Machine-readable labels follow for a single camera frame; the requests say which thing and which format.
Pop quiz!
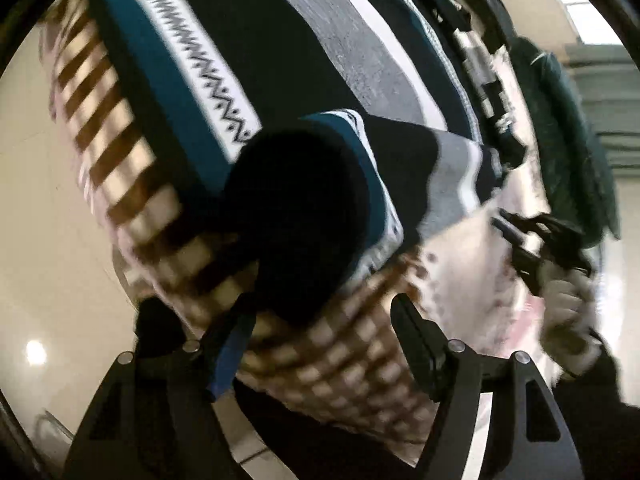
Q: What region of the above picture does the person's right forearm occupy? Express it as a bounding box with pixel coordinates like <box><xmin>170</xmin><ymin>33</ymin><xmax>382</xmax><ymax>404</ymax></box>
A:
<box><xmin>552</xmin><ymin>337</ymin><xmax>640</xmax><ymax>480</ymax></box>

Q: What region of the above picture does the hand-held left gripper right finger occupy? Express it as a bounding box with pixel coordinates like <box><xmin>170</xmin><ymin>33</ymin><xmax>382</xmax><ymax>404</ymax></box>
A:
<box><xmin>390</xmin><ymin>294</ymin><xmax>586</xmax><ymax>480</ymax></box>

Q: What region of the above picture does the person's right hand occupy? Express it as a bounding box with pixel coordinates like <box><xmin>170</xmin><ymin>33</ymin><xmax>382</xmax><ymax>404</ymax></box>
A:
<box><xmin>539</xmin><ymin>274</ymin><xmax>603</xmax><ymax>378</ymax></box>

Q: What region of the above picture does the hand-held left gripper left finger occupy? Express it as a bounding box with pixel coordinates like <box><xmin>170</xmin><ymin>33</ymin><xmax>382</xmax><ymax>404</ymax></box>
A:
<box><xmin>65</xmin><ymin>290</ymin><xmax>261</xmax><ymax>480</ymax></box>

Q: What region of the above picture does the folded teal quilt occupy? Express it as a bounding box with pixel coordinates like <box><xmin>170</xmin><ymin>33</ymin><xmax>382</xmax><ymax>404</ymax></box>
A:
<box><xmin>509</xmin><ymin>37</ymin><xmax>622</xmax><ymax>250</ymax></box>

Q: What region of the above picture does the floral bed sheet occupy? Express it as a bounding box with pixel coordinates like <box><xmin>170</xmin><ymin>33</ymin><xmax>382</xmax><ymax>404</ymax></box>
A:
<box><xmin>40</xmin><ymin>0</ymin><xmax>603</xmax><ymax>463</ymax></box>

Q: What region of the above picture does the grey-green curtain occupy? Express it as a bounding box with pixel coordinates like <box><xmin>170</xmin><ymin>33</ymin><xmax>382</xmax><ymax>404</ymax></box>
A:
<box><xmin>562</xmin><ymin>42</ymin><xmax>640</xmax><ymax>173</ymax></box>

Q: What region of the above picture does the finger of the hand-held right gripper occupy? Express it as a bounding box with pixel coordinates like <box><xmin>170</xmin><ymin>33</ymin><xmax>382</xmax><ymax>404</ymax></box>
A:
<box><xmin>492</xmin><ymin>210</ymin><xmax>540</xmax><ymax>243</ymax></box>
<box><xmin>510</xmin><ymin>245</ymin><xmax>550</xmax><ymax>297</ymax></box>

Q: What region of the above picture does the striped knit sweater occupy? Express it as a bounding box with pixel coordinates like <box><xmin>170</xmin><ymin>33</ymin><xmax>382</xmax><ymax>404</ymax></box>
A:
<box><xmin>82</xmin><ymin>0</ymin><xmax>527</xmax><ymax>326</ymax></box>

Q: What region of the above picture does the window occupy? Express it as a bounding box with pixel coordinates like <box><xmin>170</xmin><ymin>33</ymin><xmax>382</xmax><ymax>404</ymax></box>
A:
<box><xmin>530</xmin><ymin>0</ymin><xmax>623</xmax><ymax>46</ymax></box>

